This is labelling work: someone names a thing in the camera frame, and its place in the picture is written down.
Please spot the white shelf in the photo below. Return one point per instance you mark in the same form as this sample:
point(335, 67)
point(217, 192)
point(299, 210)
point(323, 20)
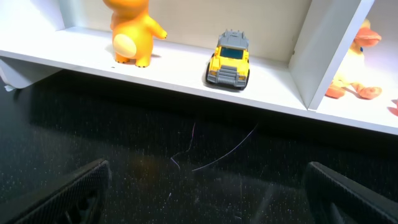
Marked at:
point(180, 68)

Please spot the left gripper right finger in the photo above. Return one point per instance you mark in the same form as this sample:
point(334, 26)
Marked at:
point(345, 196)

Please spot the grey and yellow toy truck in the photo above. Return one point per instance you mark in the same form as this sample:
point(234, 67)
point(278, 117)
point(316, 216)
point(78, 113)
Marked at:
point(229, 65)

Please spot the yellow rubber duck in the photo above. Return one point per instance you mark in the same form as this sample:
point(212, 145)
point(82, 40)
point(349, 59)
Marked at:
point(133, 31)

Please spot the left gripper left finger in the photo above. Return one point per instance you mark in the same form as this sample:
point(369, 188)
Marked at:
point(62, 199)

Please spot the yellow plush duck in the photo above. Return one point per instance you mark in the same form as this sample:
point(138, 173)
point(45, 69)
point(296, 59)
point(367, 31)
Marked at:
point(351, 68)

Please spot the white plush duck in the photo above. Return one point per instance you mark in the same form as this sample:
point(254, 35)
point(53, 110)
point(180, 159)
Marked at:
point(394, 109)

